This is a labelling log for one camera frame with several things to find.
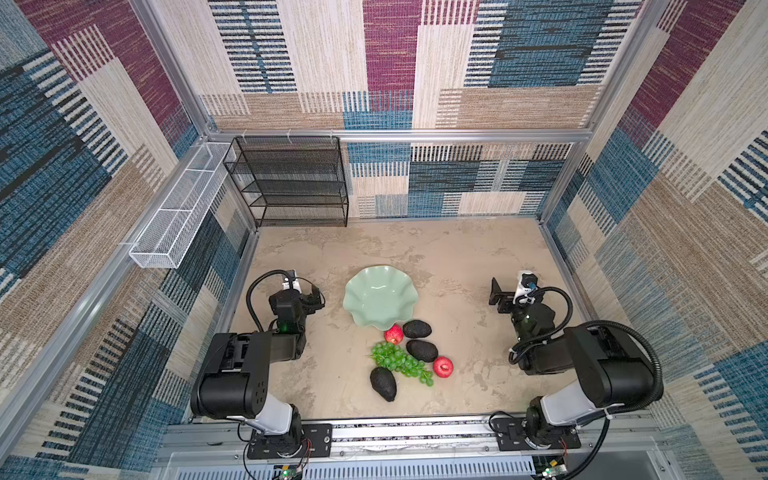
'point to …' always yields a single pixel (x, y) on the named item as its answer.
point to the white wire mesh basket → (173, 225)
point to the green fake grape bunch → (391, 355)
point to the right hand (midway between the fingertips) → (509, 281)
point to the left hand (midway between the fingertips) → (296, 284)
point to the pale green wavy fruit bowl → (380, 296)
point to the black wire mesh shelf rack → (291, 181)
